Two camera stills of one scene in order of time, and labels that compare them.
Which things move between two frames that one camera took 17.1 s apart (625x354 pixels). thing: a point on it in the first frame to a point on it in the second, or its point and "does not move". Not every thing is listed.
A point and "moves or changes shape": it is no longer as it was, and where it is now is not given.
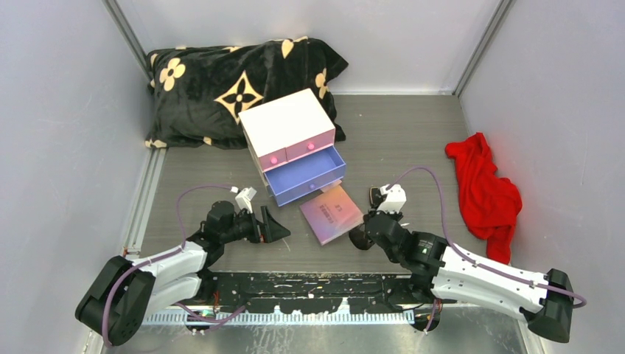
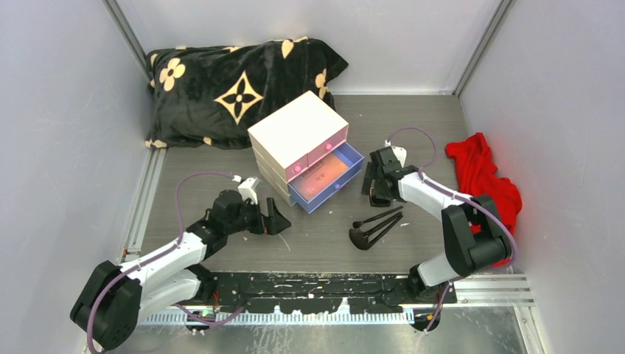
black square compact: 375,196 does not move
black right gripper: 395,215 to 371,175
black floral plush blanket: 197,91 does not move
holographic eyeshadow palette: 332,214 to 320,178
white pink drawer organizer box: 292,141 moves or changes shape
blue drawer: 298,178 to 354,161
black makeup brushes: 358,237 does not move
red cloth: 489,203 does not move
